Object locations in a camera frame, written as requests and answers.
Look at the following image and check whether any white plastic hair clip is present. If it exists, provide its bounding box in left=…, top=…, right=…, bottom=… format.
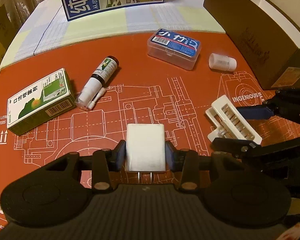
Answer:
left=205, top=95, right=262, bottom=145

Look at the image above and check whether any white power adapter cube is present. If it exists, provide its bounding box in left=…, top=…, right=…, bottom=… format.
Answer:
left=126, top=124, right=166, bottom=183

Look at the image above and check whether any spray bottle with green label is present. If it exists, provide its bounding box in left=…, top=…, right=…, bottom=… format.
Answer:
left=76, top=56, right=119, bottom=111

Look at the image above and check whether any green and white medicine box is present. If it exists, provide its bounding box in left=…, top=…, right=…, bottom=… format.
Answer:
left=6, top=68, right=76, bottom=136

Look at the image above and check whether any small white pill bottle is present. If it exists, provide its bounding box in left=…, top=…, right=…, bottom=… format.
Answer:
left=209, top=53, right=237, bottom=72

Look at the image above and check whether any dark brown cardboard box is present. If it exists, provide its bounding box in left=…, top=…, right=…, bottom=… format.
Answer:
left=204, top=0, right=300, bottom=89

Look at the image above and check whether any red printed cardboard mat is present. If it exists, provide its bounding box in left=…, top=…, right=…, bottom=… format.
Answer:
left=0, top=31, right=300, bottom=235

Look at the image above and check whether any clear box with blue label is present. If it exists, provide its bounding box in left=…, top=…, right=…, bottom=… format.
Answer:
left=147, top=29, right=202, bottom=70

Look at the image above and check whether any pastel checkered tablecloth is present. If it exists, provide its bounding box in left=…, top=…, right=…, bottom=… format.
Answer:
left=0, top=0, right=225, bottom=68

